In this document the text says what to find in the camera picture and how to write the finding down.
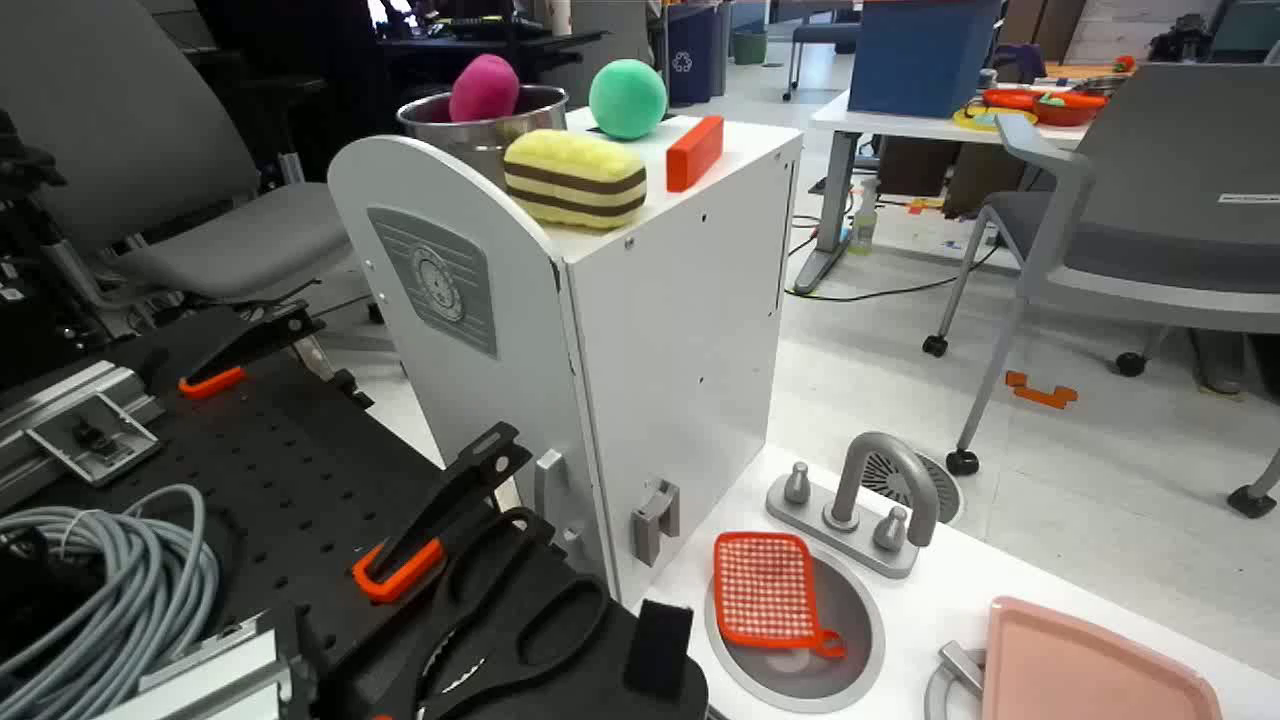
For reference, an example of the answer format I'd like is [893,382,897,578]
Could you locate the white toy kitchen cabinet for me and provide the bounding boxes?
[324,104,803,612]

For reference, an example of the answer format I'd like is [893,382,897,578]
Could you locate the gray padded office chair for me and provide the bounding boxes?
[0,0,359,311]

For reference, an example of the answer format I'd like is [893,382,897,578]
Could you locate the blue recycling bin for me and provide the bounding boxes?
[661,0,732,111]

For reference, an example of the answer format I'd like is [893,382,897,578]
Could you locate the black perforated breadboard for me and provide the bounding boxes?
[73,349,446,673]

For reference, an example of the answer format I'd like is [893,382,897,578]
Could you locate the orange toy tray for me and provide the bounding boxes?
[978,82,1111,131]

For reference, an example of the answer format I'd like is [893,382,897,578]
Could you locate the silver bracket plate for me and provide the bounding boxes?
[23,388,164,490]

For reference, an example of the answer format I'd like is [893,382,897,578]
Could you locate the gray plastic rolling chair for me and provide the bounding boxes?
[920,56,1280,521]

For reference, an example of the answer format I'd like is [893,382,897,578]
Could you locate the pink plastic tray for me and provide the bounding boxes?
[978,593,1226,720]

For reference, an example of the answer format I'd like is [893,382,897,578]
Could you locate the black clamp orange handle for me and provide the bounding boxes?
[347,420,536,610]
[174,300,329,404]

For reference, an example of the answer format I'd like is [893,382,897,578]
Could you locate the aluminum extrusion rail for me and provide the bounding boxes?
[0,356,142,514]
[95,618,293,720]

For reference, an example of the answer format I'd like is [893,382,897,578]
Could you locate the clear spray bottle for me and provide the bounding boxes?
[844,174,886,260]

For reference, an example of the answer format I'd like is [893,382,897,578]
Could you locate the black floor cable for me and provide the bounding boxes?
[795,223,1006,310]

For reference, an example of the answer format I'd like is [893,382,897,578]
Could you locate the silver metal pot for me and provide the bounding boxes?
[392,82,571,183]

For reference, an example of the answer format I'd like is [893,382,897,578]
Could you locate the white toy kitchen counter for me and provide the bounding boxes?
[634,438,1280,720]

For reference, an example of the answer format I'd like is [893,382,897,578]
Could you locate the white office table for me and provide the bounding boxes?
[782,89,1090,300]

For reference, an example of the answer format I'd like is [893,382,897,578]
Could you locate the gray toy faucet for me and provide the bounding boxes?
[765,430,947,579]

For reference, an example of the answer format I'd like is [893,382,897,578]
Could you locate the black scissors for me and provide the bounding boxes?
[409,503,614,720]

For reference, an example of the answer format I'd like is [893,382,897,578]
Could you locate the gray coiled cable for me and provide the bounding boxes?
[0,481,225,720]

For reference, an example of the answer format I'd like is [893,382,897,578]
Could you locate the pink plush toy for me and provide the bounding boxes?
[445,54,524,123]

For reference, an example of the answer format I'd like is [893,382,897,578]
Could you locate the blue storage bin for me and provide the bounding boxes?
[848,0,1006,119]

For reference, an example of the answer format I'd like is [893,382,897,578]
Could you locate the orange mesh pad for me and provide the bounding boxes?
[708,527,851,665]

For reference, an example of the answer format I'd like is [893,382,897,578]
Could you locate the orange rectangular block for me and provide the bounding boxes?
[663,111,729,195]

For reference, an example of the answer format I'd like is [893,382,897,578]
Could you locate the gray cabinet door latch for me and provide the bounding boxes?
[629,475,682,565]

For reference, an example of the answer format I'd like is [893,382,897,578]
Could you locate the green plush ball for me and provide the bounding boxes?
[582,56,670,146]

